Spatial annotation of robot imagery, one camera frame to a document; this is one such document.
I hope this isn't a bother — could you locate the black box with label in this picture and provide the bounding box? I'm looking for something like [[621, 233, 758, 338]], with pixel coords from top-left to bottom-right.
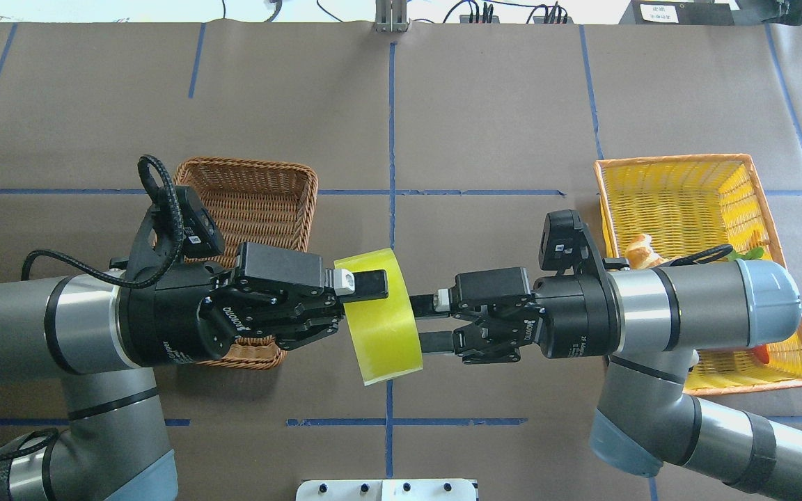
[[618, 1, 735, 26]]

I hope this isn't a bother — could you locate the black braided cable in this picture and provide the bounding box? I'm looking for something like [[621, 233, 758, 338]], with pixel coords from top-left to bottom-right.
[[0, 154, 186, 466]]

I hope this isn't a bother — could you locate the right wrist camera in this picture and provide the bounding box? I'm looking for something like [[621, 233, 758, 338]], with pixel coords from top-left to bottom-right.
[[538, 209, 631, 276]]

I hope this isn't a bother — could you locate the aluminium frame post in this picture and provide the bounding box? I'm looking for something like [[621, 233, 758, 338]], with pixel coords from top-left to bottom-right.
[[373, 0, 410, 33]]

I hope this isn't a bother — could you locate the toy croissant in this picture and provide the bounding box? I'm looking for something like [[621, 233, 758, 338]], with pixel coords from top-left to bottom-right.
[[624, 232, 671, 270]]

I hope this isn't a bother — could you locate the yellow tape roll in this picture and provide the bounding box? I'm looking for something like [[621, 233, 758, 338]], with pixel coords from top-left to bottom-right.
[[334, 248, 423, 386]]

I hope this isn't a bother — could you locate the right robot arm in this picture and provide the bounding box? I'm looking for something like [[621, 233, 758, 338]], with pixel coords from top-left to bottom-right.
[[410, 260, 802, 500]]

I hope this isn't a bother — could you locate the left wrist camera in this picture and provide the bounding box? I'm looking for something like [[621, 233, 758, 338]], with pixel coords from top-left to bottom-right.
[[125, 184, 226, 281]]

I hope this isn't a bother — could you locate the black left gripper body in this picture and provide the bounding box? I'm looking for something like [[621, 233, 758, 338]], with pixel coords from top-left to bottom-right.
[[120, 242, 346, 367]]

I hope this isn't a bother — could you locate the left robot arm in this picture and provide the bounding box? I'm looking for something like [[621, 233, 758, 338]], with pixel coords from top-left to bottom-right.
[[0, 242, 389, 500]]

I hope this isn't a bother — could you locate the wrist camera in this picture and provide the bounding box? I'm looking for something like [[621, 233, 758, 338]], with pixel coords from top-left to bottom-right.
[[538, 209, 631, 276], [125, 184, 226, 281]]

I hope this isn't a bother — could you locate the yellow woven basket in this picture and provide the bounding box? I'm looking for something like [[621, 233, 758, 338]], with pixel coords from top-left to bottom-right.
[[593, 154, 802, 397]]

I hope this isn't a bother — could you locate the brown wicker basket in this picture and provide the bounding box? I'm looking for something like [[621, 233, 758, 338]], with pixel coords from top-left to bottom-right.
[[173, 157, 319, 370]]

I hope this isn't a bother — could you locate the toy carrot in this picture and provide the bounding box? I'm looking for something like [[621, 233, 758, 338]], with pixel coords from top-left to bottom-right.
[[725, 246, 771, 365]]

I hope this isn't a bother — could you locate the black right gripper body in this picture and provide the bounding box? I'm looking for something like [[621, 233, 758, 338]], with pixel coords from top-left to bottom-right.
[[450, 267, 621, 364]]

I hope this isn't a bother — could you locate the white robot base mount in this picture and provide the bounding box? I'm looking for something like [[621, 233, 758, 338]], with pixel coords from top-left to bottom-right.
[[295, 478, 480, 500]]

